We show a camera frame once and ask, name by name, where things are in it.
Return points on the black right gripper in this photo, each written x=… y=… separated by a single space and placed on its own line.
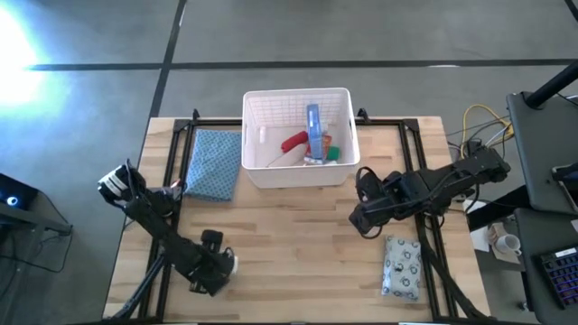
x=377 y=212

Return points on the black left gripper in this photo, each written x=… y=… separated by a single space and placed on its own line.
x=210 y=268

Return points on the green bandage roll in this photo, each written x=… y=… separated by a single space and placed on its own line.
x=333 y=153

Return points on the red Tylenol medicine box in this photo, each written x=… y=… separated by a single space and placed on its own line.
x=326 y=142

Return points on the white gauze roll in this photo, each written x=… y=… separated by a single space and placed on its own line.
x=289 y=158

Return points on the red bandage roll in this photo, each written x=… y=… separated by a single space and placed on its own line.
x=294 y=142

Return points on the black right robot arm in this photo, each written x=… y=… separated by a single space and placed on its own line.
x=442 y=180

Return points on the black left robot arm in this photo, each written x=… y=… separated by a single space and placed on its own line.
x=153 y=221

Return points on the white plastic mesh basket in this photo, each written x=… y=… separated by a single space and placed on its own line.
x=293 y=178

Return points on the white pack blue star print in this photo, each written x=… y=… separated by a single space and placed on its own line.
x=402 y=268

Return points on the blue star-patterned folded cloth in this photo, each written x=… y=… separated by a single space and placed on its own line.
x=212 y=164

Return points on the white paper sheet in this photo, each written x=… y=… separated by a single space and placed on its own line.
x=479 y=239

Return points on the white cup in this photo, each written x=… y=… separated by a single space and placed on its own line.
x=508 y=244

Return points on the dark desk with keyboard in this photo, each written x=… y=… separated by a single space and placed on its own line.
x=537 y=289

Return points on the black desk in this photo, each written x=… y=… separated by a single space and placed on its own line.
x=542 y=149

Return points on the black keyboard lit keys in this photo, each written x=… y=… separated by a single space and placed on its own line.
x=562 y=277

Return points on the black box blue light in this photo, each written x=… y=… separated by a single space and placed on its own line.
x=15 y=192

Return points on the black pole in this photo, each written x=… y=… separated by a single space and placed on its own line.
x=553 y=86

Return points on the black frame clamp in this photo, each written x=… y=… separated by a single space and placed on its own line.
x=362 y=115
x=195 y=114

